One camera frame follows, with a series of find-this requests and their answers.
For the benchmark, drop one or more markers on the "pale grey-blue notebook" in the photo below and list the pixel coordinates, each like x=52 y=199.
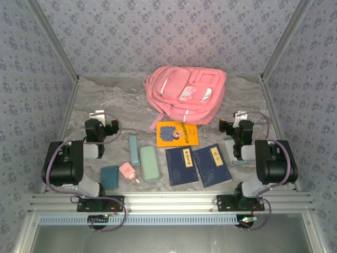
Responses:
x=228 y=150

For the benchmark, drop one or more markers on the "light blue pencil case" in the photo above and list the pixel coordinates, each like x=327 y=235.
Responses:
x=134 y=151

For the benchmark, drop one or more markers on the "orange cartoon cover book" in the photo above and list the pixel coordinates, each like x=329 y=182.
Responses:
x=181 y=137

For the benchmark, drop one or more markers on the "pink backpack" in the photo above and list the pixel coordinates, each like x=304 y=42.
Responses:
x=184 y=105

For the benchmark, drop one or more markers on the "dark blue book two-character label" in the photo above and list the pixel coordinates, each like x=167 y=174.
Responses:
x=213 y=171

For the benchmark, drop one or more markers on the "dark teal notebook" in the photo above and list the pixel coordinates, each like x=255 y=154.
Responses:
x=109 y=177

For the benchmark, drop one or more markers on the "mint green pencil case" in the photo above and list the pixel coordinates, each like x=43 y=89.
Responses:
x=149 y=164

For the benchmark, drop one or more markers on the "dark blue book four-character label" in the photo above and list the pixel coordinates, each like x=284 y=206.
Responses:
x=179 y=171

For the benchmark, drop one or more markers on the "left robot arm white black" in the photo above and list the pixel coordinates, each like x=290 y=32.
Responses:
x=63 y=163

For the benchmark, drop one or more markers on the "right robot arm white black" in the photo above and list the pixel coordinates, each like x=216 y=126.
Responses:
x=276 y=163

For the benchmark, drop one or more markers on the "small black controller board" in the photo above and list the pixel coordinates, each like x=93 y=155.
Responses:
x=98 y=219
x=247 y=221

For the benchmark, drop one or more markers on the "grey metal shelf panel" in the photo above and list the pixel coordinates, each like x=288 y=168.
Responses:
x=171 y=239

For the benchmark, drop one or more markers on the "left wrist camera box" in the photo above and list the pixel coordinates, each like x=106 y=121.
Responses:
x=97 y=115

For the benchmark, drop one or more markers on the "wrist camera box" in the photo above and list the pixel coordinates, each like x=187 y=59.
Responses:
x=97 y=115
x=241 y=115

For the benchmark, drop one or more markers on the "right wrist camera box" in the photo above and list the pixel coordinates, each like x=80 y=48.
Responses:
x=241 y=115

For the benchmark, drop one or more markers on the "aluminium table side rail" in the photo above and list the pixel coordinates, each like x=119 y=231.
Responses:
x=271 y=105
x=65 y=116

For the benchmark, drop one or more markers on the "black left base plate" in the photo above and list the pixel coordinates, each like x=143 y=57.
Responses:
x=117 y=204

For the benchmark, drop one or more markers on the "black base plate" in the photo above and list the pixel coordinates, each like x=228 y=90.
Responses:
x=223 y=204
x=117 y=204

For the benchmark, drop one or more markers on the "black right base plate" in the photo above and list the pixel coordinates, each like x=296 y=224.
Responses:
x=223 y=204

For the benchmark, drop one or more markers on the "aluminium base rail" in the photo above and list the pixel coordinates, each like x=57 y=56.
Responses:
x=171 y=203

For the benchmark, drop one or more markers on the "aluminium frame post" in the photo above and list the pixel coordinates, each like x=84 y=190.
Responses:
x=54 y=39
x=285 y=39

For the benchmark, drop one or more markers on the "aluminium frame leg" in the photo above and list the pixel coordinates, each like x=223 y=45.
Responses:
x=316 y=242
x=22 y=245

